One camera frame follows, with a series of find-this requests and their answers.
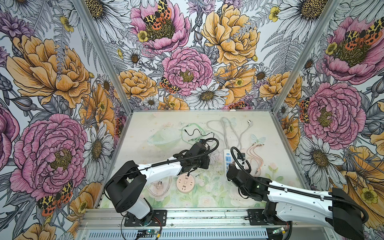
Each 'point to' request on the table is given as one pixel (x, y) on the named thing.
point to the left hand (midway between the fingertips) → (207, 164)
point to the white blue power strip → (228, 159)
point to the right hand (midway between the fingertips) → (232, 170)
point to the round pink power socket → (184, 183)
